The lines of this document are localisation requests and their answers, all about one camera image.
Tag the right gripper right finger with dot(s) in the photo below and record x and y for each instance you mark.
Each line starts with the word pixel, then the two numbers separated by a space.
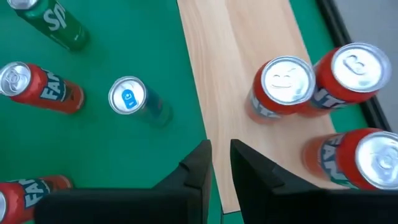
pixel 264 199

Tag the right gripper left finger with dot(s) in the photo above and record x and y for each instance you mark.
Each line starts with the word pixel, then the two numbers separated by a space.
pixel 192 186

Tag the green Sprite can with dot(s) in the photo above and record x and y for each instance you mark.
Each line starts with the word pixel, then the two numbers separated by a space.
pixel 53 21

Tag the wooden shelf with black frame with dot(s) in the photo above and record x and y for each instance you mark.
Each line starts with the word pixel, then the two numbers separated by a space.
pixel 236 77

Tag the red Fanta can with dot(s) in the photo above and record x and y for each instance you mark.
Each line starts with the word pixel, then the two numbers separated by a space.
pixel 18 196
pixel 287 79
pixel 360 67
pixel 46 90
pixel 379 160

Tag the green table mat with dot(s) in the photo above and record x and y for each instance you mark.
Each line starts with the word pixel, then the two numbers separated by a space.
pixel 124 155

